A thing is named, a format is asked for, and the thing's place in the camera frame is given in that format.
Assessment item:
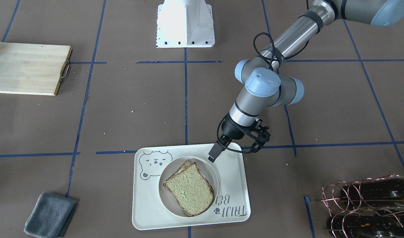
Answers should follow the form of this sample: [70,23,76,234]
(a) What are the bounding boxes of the bread slice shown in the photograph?
[162,162,214,217]
[176,160,193,174]

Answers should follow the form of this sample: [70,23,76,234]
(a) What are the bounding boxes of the copper wire bottle rack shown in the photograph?
[320,175,404,238]

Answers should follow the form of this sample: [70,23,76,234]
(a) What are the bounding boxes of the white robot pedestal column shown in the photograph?
[157,0,214,24]

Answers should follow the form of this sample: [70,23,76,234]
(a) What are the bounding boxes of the cream bear serving tray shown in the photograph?
[132,144,251,230]

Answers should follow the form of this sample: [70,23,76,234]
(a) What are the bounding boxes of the dark green wine bottle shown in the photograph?
[341,177,404,207]

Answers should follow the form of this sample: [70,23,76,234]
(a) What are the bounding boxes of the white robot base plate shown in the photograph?
[156,4,216,48]

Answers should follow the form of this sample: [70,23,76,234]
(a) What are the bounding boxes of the wooden cutting board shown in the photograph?
[0,42,72,96]

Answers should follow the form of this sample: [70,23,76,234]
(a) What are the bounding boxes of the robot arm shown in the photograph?
[208,0,404,162]

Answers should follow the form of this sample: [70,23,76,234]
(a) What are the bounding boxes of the folded grey cloth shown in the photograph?
[24,193,78,238]

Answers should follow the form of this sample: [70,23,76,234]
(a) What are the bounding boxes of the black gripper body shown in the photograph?
[220,114,270,153]

